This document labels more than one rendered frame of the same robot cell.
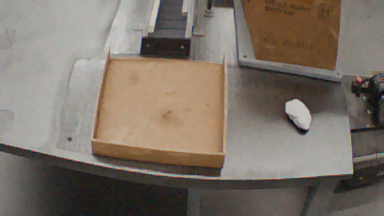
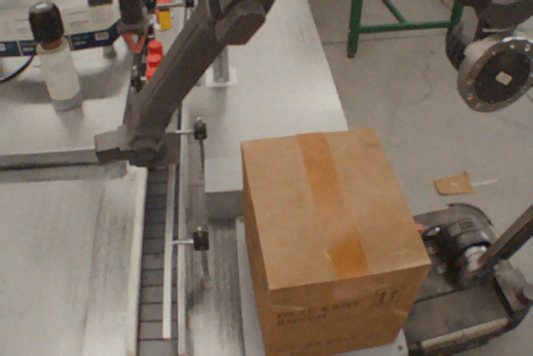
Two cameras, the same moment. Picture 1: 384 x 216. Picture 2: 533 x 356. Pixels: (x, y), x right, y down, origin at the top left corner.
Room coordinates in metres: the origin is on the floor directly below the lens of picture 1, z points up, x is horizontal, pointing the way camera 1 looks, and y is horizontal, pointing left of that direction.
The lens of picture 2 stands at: (0.89, -0.10, 1.75)
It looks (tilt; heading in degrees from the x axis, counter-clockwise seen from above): 46 degrees down; 357
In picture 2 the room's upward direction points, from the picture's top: straight up
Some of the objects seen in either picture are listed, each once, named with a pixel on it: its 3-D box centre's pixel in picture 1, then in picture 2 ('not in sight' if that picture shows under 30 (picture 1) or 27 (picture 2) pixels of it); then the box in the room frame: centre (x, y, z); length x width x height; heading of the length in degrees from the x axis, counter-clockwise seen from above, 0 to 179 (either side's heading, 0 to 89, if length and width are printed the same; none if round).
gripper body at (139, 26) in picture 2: not in sight; (131, 11); (2.03, 0.16, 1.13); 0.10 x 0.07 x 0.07; 2
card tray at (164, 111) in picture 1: (157, 100); not in sight; (1.11, 0.07, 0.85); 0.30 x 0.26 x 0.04; 2
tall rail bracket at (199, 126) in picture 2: not in sight; (192, 146); (1.78, 0.01, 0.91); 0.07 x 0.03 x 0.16; 92
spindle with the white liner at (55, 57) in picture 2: not in sight; (54, 55); (2.02, 0.37, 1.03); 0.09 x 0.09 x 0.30
